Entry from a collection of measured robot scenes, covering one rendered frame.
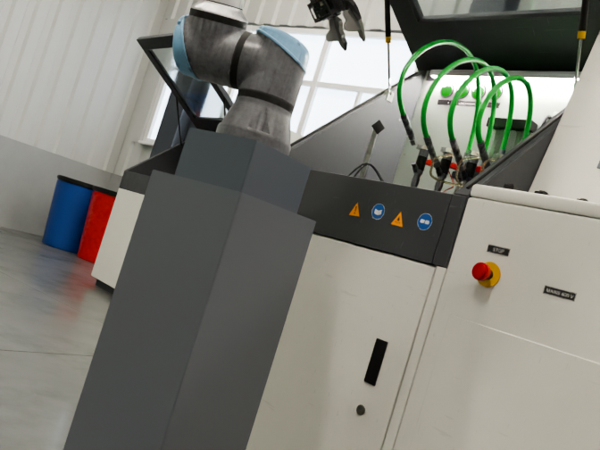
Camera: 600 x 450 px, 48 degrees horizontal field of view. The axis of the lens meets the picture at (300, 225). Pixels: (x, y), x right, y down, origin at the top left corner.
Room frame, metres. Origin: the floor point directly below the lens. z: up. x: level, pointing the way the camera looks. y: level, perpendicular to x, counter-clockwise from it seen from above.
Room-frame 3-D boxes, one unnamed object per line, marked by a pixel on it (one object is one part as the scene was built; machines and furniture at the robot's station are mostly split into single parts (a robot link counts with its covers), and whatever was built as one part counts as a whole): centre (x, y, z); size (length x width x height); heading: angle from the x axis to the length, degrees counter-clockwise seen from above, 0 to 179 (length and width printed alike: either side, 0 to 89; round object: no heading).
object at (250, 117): (1.34, 0.14, 0.95); 0.15 x 0.15 x 0.10
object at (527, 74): (2.05, -0.46, 1.43); 0.54 x 0.03 x 0.02; 44
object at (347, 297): (1.69, -0.08, 0.44); 0.65 x 0.02 x 0.68; 44
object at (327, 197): (1.70, -0.10, 0.87); 0.62 x 0.04 x 0.16; 44
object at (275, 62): (1.34, 0.14, 1.07); 0.13 x 0.12 x 0.14; 81
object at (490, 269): (1.35, -0.38, 0.80); 0.05 x 0.04 x 0.05; 44
